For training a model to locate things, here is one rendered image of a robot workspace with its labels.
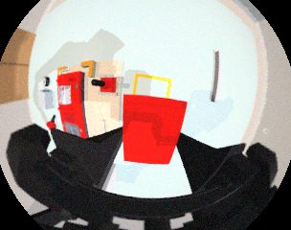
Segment yellow tape outline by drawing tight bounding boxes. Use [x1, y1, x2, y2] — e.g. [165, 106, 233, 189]
[133, 73, 172, 99]

